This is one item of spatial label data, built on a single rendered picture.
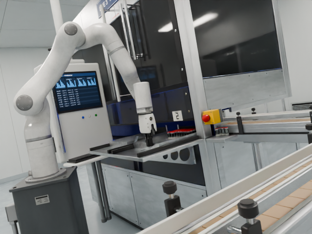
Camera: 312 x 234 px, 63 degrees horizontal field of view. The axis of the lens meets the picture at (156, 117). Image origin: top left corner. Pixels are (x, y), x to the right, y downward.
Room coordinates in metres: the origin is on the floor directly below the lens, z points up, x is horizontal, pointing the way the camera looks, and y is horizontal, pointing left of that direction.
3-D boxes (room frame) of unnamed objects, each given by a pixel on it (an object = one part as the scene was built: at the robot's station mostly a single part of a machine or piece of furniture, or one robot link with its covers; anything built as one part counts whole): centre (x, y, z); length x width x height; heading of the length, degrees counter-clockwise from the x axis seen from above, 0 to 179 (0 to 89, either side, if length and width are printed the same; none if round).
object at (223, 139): (1.37, -0.34, 0.87); 0.14 x 0.13 x 0.02; 125
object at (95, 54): (2.43, 0.48, 1.51); 0.49 x 0.01 x 0.59; 35
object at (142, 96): (1.34, 0.05, 1.17); 0.09 x 0.08 x 0.13; 9
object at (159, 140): (1.50, -0.05, 0.90); 0.34 x 0.26 x 0.04; 125
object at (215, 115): (1.36, -0.30, 1.00); 0.08 x 0.07 x 0.07; 125
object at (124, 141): (1.77, 0.14, 0.90); 0.34 x 0.26 x 0.04; 125
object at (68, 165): (1.97, 0.53, 0.79); 0.45 x 0.28 x 0.03; 134
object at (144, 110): (1.33, 0.05, 1.09); 0.09 x 0.08 x 0.03; 35
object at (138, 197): (2.52, -0.06, 0.44); 2.06 x 1.00 x 0.88; 35
